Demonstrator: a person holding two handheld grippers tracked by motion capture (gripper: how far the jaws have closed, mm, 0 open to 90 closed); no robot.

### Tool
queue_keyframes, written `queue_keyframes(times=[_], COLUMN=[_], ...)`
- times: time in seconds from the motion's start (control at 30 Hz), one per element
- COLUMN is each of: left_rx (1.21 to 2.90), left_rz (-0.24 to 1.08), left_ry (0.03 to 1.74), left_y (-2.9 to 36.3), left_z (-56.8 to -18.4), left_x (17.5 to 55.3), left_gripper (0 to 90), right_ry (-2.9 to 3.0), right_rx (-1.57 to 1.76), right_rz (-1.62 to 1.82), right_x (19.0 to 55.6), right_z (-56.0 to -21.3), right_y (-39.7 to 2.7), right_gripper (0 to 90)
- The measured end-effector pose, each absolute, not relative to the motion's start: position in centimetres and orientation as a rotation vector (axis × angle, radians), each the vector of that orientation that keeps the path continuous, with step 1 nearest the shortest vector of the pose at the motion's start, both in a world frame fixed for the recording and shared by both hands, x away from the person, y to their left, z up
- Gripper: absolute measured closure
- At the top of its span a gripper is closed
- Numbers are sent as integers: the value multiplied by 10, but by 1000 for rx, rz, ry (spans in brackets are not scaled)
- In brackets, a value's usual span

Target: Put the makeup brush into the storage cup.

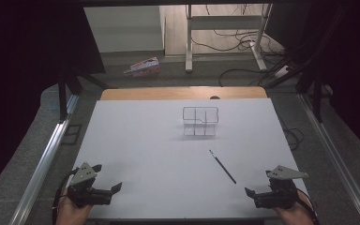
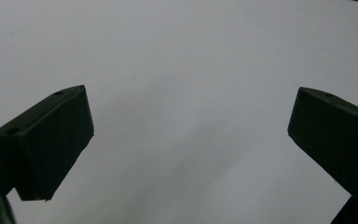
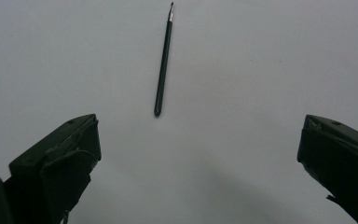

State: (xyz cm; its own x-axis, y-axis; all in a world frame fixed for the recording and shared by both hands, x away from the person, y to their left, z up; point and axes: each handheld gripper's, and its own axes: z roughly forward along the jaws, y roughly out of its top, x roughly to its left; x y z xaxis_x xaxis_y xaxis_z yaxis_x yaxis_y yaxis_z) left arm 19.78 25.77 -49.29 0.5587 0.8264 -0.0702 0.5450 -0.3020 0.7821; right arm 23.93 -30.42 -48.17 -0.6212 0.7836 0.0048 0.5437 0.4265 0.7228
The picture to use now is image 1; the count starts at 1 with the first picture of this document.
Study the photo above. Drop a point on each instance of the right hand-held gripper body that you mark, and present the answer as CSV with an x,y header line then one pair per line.
x,y
278,197

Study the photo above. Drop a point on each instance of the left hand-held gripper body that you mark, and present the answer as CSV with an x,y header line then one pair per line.
x,y
86,195

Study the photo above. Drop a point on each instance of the thin black brush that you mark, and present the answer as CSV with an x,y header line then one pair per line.
x,y
222,166

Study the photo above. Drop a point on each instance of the clear acrylic organizer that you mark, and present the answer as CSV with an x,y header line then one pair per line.
x,y
200,129

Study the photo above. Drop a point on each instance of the person's left hand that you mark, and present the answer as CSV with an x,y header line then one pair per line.
x,y
70,215

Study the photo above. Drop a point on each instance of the person's right hand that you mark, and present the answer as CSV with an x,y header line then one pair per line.
x,y
296,215

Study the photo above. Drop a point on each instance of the black metal stand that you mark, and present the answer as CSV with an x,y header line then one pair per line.
x,y
318,100
62,97

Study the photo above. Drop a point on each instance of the white power strip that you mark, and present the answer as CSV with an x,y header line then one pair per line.
x,y
282,71

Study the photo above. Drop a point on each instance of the wooden table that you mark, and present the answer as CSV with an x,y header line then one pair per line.
x,y
168,93

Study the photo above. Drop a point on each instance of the pink patterned box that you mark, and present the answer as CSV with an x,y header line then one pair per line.
x,y
143,67

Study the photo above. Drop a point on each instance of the black curtain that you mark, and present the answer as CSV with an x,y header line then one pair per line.
x,y
28,62
356,62

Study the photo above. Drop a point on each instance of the white cabinet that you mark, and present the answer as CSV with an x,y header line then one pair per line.
x,y
122,28

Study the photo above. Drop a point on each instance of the aluminium rail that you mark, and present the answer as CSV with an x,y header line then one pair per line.
x,y
43,162
334,150

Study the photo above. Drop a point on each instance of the white metal desk frame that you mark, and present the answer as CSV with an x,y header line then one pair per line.
x,y
225,22

